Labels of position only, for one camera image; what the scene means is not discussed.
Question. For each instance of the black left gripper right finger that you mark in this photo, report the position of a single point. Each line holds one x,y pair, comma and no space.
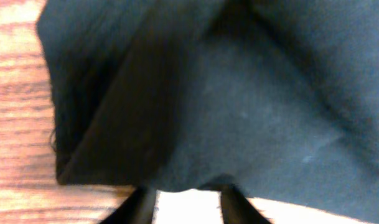
236,209

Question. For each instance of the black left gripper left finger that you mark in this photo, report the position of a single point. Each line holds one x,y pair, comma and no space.
138,208

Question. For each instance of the black t-shirt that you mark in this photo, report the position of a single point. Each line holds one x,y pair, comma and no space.
278,98

